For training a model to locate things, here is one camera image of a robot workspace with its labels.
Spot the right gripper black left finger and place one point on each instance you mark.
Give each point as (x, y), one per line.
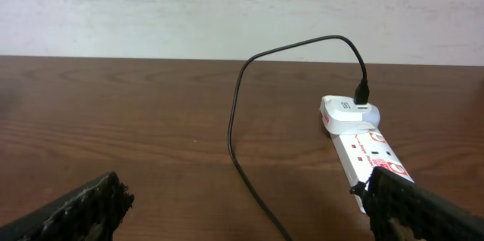
(92, 212)

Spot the white power strip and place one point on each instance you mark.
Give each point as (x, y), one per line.
(362, 150)

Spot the white USB charger plug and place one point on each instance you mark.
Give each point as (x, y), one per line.
(341, 116)

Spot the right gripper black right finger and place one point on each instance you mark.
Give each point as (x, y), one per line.
(400, 210)

